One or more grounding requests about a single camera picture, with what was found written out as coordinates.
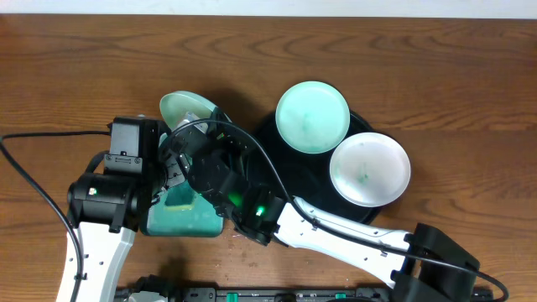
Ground green yellow sponge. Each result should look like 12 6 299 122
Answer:
164 183 194 211

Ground mint green plate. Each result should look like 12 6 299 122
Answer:
275 81 350 154
159 91 216 130

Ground white plate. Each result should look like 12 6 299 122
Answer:
329 132 411 207

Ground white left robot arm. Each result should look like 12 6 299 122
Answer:
56 117 172 301

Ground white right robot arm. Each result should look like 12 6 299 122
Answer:
159 109 480 301

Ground round black tray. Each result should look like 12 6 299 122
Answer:
244 112 382 225

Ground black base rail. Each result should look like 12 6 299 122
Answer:
115 286 496 302

